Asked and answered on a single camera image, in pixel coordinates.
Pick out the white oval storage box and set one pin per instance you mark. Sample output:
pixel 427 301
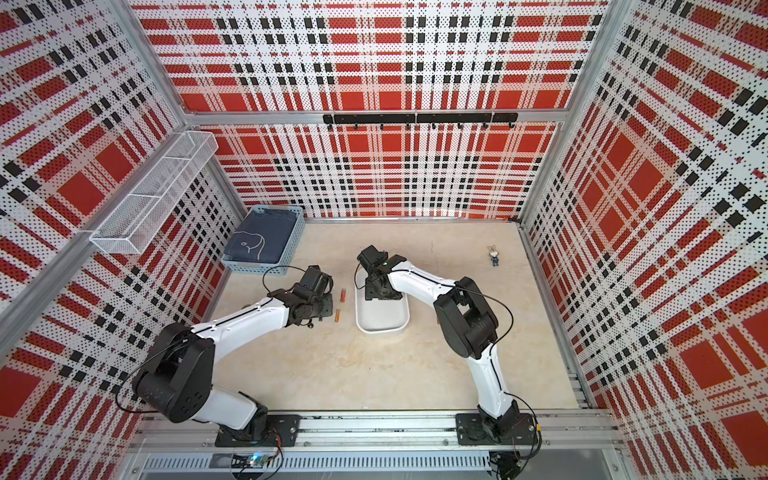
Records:
pixel 379 317

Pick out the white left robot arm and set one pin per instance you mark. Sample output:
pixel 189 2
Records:
pixel 176 378

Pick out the small rabbit figure keychain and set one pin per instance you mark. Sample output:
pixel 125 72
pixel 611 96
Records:
pixel 494 255

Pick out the folded blue denim garment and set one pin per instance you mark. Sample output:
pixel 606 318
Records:
pixel 262 236

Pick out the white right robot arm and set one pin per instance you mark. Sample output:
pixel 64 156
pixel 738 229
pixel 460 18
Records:
pixel 467 321

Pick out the light blue plastic basket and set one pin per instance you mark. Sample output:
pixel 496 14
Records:
pixel 287 256

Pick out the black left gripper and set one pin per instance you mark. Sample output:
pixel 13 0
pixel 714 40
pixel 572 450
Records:
pixel 328 305

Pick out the white wire mesh shelf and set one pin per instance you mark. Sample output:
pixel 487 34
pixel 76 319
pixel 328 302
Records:
pixel 135 221

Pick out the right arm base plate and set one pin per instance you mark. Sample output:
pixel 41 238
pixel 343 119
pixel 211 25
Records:
pixel 472 429

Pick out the green circuit board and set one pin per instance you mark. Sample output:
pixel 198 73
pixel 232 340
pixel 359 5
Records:
pixel 254 461

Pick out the black hook rail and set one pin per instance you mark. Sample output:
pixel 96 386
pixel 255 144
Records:
pixel 483 118

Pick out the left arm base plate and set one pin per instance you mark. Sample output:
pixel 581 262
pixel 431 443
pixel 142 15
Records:
pixel 264 429

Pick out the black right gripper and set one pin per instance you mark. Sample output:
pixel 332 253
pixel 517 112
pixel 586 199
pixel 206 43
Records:
pixel 371 290

